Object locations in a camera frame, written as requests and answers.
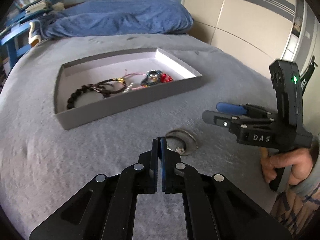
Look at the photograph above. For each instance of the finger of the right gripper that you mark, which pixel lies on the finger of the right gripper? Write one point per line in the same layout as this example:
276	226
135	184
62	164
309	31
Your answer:
228	121
245	110

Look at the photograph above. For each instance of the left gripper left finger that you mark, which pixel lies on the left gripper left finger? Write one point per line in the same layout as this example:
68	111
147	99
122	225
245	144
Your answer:
105	207

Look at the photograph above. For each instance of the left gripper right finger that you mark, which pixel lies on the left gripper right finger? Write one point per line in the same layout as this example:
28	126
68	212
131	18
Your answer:
214	208

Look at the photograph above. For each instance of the metal bangle rings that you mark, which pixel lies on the metal bangle rings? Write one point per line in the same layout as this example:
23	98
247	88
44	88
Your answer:
181	142

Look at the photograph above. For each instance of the white pearl hair clip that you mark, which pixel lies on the white pearl hair clip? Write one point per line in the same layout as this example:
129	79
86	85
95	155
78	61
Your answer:
128	88

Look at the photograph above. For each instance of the patterned sleeve forearm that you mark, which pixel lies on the patterned sleeve forearm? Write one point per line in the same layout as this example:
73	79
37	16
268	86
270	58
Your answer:
298	204

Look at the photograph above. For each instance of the right hand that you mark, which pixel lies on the right hand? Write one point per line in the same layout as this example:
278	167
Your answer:
302	161

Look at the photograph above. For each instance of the beige wardrobe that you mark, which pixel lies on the beige wardrobe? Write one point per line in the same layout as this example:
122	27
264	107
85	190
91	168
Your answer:
257	32

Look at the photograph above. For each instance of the grey shallow cardboard box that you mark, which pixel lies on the grey shallow cardboard box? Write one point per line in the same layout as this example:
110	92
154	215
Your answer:
92	87

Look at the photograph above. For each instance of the blue duvet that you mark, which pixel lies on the blue duvet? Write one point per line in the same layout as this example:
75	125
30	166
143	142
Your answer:
114	17

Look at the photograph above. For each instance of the blue desk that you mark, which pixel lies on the blue desk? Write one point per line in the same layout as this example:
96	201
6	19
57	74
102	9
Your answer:
18	26

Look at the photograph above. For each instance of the white plush toy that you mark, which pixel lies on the white plush toy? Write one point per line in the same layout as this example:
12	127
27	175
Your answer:
59	6

